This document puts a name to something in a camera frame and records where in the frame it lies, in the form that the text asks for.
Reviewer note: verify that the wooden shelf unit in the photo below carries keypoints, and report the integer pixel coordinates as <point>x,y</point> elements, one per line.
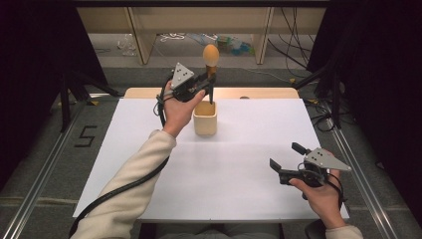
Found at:
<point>159,20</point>

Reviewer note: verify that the person's right hand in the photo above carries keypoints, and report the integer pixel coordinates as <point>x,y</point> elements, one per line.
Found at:
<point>323,200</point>

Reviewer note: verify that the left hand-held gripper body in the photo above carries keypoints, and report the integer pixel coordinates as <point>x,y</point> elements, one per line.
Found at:
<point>182,78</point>

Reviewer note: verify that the person's legs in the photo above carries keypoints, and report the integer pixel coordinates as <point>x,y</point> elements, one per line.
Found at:
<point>219,231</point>

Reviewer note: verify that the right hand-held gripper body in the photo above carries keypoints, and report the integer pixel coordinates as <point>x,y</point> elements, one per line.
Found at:
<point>316,163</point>

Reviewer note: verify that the black round chair armrest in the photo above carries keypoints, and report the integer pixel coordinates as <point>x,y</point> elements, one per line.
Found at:
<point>315,231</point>

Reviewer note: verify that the metal floor rail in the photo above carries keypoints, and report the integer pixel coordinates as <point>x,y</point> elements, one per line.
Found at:
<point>40,186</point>
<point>365,186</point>

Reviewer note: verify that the white table sheet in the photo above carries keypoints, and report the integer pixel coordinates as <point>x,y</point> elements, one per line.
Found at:
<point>252,149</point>

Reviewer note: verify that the black curtain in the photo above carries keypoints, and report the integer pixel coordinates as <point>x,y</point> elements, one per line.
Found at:
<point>33,66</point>
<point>381,83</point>

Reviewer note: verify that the black metal stand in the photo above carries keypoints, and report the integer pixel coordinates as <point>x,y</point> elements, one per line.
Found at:
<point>335,99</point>
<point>66,99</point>

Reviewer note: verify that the colourful plastic bundle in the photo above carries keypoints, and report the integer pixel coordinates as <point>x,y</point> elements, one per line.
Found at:
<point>237,46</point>

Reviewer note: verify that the beige square cup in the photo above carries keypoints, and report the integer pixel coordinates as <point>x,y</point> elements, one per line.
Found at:
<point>205,124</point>

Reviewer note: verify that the person's left hand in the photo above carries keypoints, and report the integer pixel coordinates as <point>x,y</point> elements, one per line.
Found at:
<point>179,113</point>

